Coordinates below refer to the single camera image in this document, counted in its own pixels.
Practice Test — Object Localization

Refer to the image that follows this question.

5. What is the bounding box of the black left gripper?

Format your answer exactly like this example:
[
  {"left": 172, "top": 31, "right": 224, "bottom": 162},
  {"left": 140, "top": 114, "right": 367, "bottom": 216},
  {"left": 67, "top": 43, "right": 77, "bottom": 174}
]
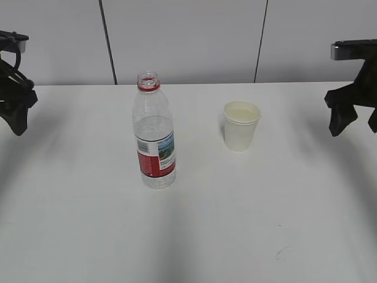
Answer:
[{"left": 1, "top": 51, "right": 38, "bottom": 136}]

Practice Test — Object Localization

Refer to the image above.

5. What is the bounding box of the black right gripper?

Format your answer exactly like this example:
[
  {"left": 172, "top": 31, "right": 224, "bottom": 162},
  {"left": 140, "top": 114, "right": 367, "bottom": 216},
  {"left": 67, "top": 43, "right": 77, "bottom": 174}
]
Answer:
[{"left": 325, "top": 57, "right": 377, "bottom": 137}]

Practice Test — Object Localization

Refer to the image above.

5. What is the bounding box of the white paper cup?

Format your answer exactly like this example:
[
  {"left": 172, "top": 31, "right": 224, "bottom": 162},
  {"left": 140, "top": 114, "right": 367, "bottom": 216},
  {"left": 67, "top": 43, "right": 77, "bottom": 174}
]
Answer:
[{"left": 223, "top": 101, "right": 261, "bottom": 152}]

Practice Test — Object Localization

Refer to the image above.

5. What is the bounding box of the clear water bottle red label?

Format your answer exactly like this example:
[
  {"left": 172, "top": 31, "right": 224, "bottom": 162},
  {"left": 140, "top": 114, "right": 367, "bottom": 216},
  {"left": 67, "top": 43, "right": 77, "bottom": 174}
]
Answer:
[{"left": 133, "top": 71, "right": 176, "bottom": 189}]

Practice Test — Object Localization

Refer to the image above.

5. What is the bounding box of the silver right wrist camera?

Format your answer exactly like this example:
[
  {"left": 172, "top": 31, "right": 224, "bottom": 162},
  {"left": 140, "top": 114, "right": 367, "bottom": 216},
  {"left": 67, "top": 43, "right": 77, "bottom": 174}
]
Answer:
[{"left": 330, "top": 39, "right": 376, "bottom": 61}]

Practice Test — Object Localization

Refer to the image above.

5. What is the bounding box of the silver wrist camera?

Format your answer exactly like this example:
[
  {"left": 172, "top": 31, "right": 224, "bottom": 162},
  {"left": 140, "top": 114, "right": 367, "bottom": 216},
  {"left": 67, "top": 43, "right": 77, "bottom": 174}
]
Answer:
[
  {"left": 0, "top": 31, "right": 29, "bottom": 54},
  {"left": 330, "top": 39, "right": 376, "bottom": 61}
]

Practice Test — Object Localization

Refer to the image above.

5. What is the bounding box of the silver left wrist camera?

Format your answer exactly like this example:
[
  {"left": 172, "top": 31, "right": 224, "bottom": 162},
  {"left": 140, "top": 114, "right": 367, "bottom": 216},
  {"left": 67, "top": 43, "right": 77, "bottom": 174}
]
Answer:
[{"left": 0, "top": 31, "right": 29, "bottom": 54}]

